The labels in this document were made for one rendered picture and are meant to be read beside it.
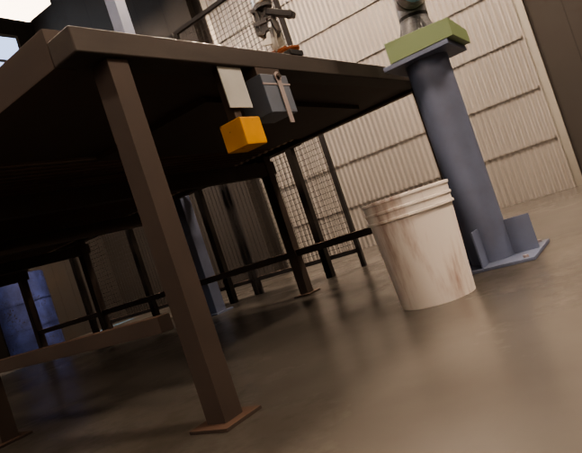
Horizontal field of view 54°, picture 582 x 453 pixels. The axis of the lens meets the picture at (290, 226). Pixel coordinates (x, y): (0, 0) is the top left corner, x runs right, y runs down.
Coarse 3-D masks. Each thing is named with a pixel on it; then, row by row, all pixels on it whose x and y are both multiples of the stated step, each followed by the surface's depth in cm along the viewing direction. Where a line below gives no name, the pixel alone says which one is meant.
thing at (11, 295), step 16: (32, 272) 634; (0, 288) 618; (16, 288) 620; (32, 288) 629; (48, 288) 657; (0, 304) 620; (16, 304) 617; (48, 304) 640; (0, 320) 625; (16, 320) 617; (48, 320) 633; (16, 336) 617; (32, 336) 619; (48, 336) 628; (16, 352) 618
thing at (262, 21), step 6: (258, 6) 223; (264, 6) 224; (270, 6) 226; (252, 12) 226; (258, 12) 226; (264, 12) 224; (258, 18) 226; (264, 18) 223; (270, 18) 222; (258, 24) 224; (264, 24) 224; (276, 24) 225; (258, 30) 225; (264, 30) 224; (276, 30) 225; (258, 36) 225; (264, 36) 228
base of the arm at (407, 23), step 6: (414, 12) 225; (420, 12) 225; (426, 12) 228; (402, 18) 228; (408, 18) 226; (414, 18) 225; (420, 18) 225; (426, 18) 226; (402, 24) 229; (408, 24) 226; (414, 24) 224; (420, 24) 225; (426, 24) 224; (402, 30) 228; (408, 30) 225; (414, 30) 224
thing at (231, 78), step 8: (224, 72) 157; (232, 72) 160; (240, 72) 163; (224, 80) 156; (232, 80) 159; (240, 80) 162; (224, 88) 155; (232, 88) 158; (240, 88) 161; (232, 96) 157; (240, 96) 160; (248, 96) 163; (232, 104) 156; (240, 104) 159; (248, 104) 162
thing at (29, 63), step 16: (48, 32) 125; (32, 48) 127; (48, 48) 124; (16, 64) 131; (32, 64) 128; (48, 64) 125; (0, 80) 136; (16, 80) 132; (32, 80) 129; (48, 80) 128; (0, 96) 137; (16, 96) 133; (32, 96) 135; (0, 112) 139; (16, 112) 142; (0, 128) 148
